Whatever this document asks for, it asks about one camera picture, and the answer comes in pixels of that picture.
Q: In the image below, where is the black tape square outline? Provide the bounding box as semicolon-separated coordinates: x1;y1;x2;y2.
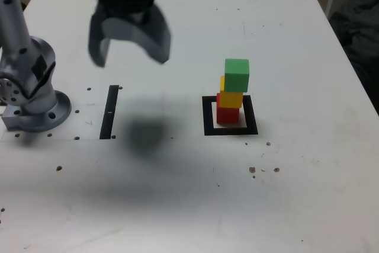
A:
201;95;259;137

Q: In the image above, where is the dark grey fabric bundle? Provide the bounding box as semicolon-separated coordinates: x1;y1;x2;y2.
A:
327;0;379;115

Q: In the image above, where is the green cube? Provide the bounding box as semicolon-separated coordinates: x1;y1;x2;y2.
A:
223;58;250;93

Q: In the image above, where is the yellow cube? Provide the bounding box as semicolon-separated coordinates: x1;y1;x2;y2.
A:
219;75;244;109

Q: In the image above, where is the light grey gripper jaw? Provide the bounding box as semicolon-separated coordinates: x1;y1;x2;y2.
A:
101;2;174;65

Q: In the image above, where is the red cube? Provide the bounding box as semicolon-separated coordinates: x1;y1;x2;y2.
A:
216;92;240;125

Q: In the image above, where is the black tape strip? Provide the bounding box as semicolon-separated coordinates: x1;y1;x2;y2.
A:
99;84;120;140

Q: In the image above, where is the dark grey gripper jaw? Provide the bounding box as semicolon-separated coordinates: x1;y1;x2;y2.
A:
88;6;113;69

